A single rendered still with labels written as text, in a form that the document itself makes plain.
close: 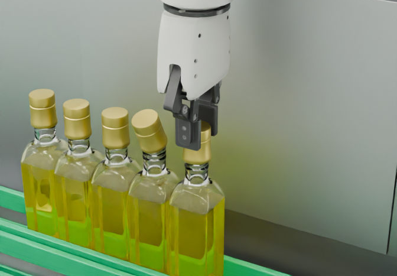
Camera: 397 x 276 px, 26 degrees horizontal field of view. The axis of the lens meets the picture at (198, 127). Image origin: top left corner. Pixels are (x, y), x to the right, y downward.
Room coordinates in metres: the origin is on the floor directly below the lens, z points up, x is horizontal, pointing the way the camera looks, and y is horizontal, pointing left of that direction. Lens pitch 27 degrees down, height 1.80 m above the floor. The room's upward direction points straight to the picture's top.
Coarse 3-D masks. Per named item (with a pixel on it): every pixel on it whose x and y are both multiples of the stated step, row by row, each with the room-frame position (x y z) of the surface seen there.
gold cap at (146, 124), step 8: (144, 112) 0.94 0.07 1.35; (152, 112) 0.94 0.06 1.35; (136, 120) 0.93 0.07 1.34; (144, 120) 0.93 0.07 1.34; (152, 120) 0.93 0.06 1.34; (136, 128) 0.92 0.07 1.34; (144, 128) 0.92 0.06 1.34; (152, 128) 0.92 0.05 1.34; (160, 128) 0.93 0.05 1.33; (136, 136) 0.93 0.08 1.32; (144, 136) 0.92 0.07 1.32; (152, 136) 0.92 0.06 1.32; (160, 136) 0.93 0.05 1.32; (144, 144) 0.93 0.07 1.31; (152, 144) 0.92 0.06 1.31; (160, 144) 0.93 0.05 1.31; (152, 152) 0.93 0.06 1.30
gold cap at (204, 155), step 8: (208, 128) 0.91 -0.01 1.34; (208, 136) 0.91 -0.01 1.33; (208, 144) 0.91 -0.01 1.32; (184, 152) 0.91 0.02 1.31; (192, 152) 0.90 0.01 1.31; (200, 152) 0.90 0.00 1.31; (208, 152) 0.91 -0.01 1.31; (184, 160) 0.91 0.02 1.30; (192, 160) 0.90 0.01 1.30; (200, 160) 0.90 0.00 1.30; (208, 160) 0.91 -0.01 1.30
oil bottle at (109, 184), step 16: (128, 160) 0.97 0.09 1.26; (96, 176) 0.96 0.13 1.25; (112, 176) 0.95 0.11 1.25; (128, 176) 0.95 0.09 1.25; (96, 192) 0.96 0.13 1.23; (112, 192) 0.94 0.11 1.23; (96, 208) 0.96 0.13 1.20; (112, 208) 0.94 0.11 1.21; (96, 224) 0.96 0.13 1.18; (112, 224) 0.95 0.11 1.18; (128, 224) 0.94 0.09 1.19; (96, 240) 0.96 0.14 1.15; (112, 240) 0.95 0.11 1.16; (128, 240) 0.94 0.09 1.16; (128, 256) 0.94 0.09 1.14
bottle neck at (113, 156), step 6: (108, 150) 0.96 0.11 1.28; (114, 150) 0.96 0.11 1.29; (120, 150) 0.96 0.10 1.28; (126, 150) 0.97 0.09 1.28; (108, 156) 0.96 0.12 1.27; (114, 156) 0.96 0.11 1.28; (120, 156) 0.96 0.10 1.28; (126, 156) 0.97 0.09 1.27; (108, 162) 0.96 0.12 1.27; (114, 162) 0.96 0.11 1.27; (120, 162) 0.96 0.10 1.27
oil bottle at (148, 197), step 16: (144, 176) 0.93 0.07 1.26; (160, 176) 0.93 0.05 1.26; (176, 176) 0.95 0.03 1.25; (128, 192) 0.93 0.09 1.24; (144, 192) 0.92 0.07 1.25; (160, 192) 0.91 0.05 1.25; (128, 208) 0.93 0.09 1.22; (144, 208) 0.92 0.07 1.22; (160, 208) 0.91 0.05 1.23; (144, 224) 0.92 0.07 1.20; (160, 224) 0.91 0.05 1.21; (144, 240) 0.92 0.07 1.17; (160, 240) 0.91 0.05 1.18; (144, 256) 0.92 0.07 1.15; (160, 256) 0.91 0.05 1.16
